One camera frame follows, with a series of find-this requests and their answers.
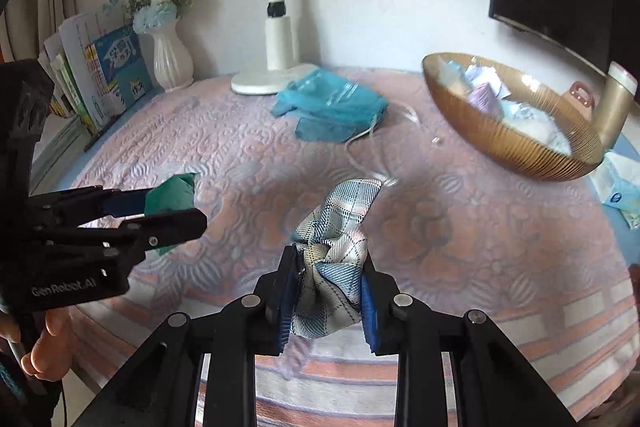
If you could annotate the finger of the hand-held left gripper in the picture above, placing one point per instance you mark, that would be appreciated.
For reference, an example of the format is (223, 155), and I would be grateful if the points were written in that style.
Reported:
(125, 205)
(170, 227)

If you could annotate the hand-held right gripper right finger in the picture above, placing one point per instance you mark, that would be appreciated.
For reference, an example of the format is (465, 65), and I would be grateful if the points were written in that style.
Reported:
(369, 317)

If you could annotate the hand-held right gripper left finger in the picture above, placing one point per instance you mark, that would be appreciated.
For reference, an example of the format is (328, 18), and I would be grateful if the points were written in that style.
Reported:
(286, 317)

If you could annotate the teal green cloth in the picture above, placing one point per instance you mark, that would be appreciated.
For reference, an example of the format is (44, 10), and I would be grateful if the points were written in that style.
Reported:
(172, 197)

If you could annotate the plaid fabric bow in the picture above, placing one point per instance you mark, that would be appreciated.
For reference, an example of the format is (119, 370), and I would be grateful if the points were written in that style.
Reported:
(330, 267)

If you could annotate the amber ribbed glass bowl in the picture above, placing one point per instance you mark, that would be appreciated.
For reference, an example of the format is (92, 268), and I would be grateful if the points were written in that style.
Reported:
(500, 142)

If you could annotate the light blue cloth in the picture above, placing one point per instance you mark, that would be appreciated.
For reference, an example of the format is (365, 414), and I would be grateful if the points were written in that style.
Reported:
(452, 74)

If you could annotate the person's left hand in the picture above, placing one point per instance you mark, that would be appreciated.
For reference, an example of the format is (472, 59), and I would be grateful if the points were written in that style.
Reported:
(50, 342)

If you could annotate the pink embossed blanket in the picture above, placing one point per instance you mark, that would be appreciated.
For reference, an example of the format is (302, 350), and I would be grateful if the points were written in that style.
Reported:
(450, 257)

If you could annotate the row of school books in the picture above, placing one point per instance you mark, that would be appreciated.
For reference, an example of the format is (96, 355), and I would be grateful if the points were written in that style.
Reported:
(115, 77)

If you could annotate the white ribbed vase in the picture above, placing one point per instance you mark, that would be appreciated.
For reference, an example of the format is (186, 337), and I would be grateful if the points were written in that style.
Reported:
(172, 62)

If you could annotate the white desk lamp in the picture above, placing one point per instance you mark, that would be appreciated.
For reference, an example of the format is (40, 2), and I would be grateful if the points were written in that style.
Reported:
(277, 42)

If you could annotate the purple cloth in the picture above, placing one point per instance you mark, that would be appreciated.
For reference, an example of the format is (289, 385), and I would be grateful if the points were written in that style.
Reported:
(484, 99)

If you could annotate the white crumpled cloth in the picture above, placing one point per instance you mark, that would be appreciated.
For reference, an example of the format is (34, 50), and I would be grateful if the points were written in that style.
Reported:
(490, 77)

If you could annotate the light blue tissue pack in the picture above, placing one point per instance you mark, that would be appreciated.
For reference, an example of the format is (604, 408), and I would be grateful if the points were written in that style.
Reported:
(620, 192)

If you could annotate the pink toy case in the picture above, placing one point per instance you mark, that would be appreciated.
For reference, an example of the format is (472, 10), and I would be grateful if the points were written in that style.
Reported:
(573, 88)

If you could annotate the beige thermos bottle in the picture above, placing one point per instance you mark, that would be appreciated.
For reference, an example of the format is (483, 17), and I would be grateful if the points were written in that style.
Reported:
(615, 112)

